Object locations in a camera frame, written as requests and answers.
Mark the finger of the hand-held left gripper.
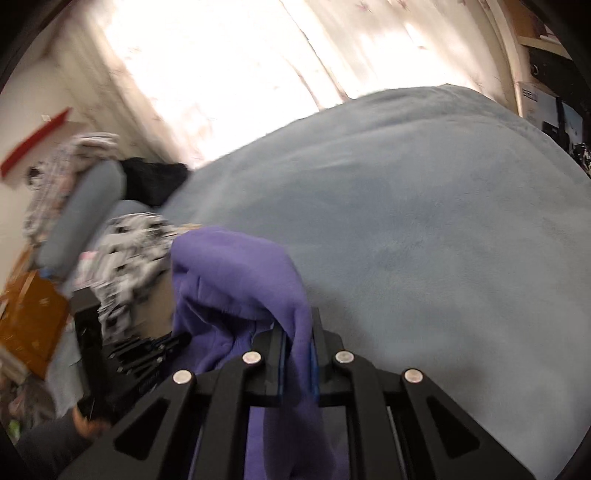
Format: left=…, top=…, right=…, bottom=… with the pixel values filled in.
left=111, top=332, right=191, bottom=358
left=117, top=354, right=163, bottom=377

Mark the grey-blue pillow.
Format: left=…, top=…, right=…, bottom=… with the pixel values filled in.
left=36, top=159, right=129, bottom=280

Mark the black fuzzy cloth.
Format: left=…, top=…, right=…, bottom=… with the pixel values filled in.
left=121, top=157, right=191, bottom=209

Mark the person's left hand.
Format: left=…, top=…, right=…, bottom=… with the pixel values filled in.
left=73, top=408, right=112, bottom=438

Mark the grey-blue bed cover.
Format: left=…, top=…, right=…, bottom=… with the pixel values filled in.
left=46, top=84, right=591, bottom=480

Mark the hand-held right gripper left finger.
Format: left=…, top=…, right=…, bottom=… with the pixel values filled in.
left=58, top=323, right=291, bottom=480

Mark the person's left forearm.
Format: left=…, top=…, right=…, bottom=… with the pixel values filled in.
left=16, top=413, right=93, bottom=480

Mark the orange cardboard box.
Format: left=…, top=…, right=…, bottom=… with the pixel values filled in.
left=0, top=268, right=71, bottom=380

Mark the purple hoodie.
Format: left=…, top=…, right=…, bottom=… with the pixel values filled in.
left=170, top=226, right=352, bottom=480

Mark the grey white patterned blanket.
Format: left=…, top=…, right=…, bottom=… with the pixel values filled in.
left=24, top=131, right=122, bottom=243

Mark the black white printed folded cloth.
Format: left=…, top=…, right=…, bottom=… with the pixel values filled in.
left=76, top=211, right=182, bottom=343

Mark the white box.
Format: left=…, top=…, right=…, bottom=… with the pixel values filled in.
left=518, top=82, right=563, bottom=136

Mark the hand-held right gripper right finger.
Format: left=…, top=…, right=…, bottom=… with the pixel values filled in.
left=308, top=307, right=537, bottom=480

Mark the light floral curtain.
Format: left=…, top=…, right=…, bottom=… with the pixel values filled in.
left=60, top=0, right=519, bottom=172

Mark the wooden shelf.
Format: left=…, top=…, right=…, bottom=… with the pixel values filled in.
left=501, top=0, right=591, bottom=63

